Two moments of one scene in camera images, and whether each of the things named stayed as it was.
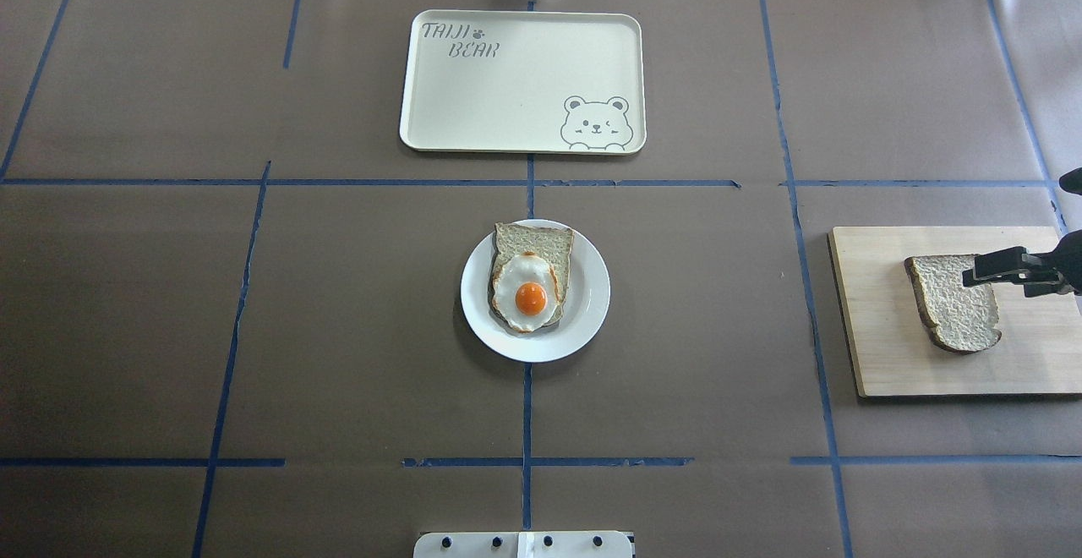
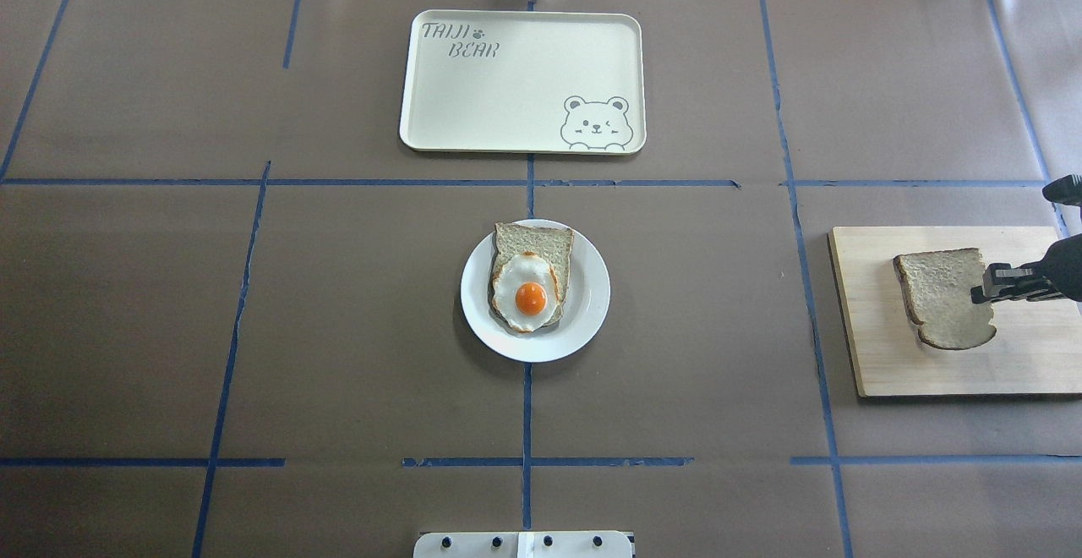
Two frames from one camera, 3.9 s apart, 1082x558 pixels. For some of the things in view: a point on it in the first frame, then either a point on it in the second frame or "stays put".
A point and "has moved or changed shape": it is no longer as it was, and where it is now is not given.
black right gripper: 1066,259 → 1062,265
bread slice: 551,243 stays put
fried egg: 526,293 stays put
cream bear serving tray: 523,82 stays put
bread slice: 962,319 has moved or changed shape
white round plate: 587,302 stays put
